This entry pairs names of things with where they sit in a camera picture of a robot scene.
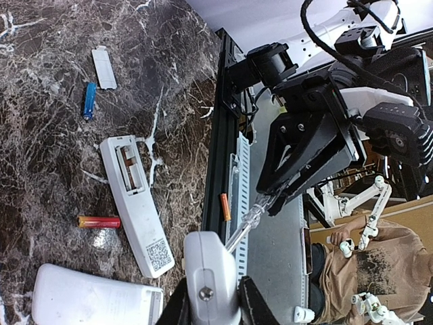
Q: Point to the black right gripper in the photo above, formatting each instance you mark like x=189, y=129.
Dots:
x=313, y=140

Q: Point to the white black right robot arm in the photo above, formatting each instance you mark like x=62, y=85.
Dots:
x=340, y=83

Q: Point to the clear handled screwdriver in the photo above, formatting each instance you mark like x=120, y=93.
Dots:
x=250, y=220

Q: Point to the black front rail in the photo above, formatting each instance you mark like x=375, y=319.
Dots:
x=223, y=141

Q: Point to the white slotted cable duct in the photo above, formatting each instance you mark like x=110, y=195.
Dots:
x=239, y=198

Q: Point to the white remote control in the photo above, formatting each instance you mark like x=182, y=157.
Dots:
x=65, y=296
x=211, y=280
x=135, y=206

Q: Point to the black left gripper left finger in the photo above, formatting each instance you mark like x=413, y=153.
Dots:
x=177, y=310

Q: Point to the blue battery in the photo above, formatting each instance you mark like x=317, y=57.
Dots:
x=89, y=101

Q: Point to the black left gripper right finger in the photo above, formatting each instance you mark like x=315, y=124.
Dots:
x=254, y=308

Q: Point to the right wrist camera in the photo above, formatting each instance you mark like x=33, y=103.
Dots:
x=398, y=131

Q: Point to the red battery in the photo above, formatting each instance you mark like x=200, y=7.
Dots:
x=98, y=222

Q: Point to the person in tan shirt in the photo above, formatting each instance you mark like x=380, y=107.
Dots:
x=395, y=267

